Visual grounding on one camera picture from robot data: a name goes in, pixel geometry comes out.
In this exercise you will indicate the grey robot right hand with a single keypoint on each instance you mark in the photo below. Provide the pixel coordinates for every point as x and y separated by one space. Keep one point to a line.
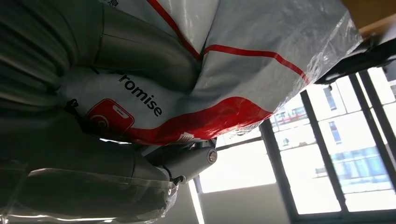
77 167

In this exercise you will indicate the dark-framed window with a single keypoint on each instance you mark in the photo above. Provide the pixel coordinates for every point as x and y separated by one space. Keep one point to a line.
355 139

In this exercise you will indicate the black remote controller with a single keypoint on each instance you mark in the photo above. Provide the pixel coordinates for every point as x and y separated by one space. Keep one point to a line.
362 60

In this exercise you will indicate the brown cardboard box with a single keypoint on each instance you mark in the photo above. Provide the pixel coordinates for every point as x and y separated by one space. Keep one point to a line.
371 12

